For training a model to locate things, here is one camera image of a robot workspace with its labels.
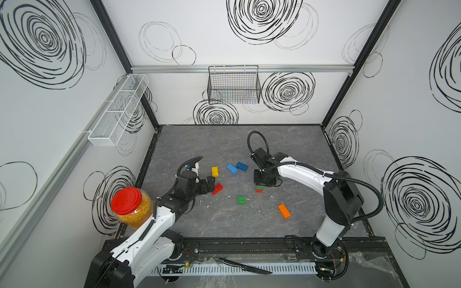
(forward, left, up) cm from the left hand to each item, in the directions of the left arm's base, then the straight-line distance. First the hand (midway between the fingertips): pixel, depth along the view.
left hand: (206, 179), depth 83 cm
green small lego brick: (-7, -17, -8) cm, 19 cm away
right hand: (0, -25, -5) cm, 25 cm away
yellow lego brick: (+10, -2, -9) cm, 14 cm away
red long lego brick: (0, -5, -10) cm, 11 cm away
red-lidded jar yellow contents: (-16, +26, +7) cm, 31 cm away
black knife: (-33, -18, -11) cm, 39 cm away
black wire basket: (+70, -11, +7) cm, 72 cm away
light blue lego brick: (+13, -11, -10) cm, 19 cm away
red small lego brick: (-1, -26, -9) cm, 27 cm away
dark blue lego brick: (+13, -17, -9) cm, 23 cm away
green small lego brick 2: (+1, -26, -8) cm, 27 cm away
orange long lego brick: (-11, -37, -8) cm, 39 cm away
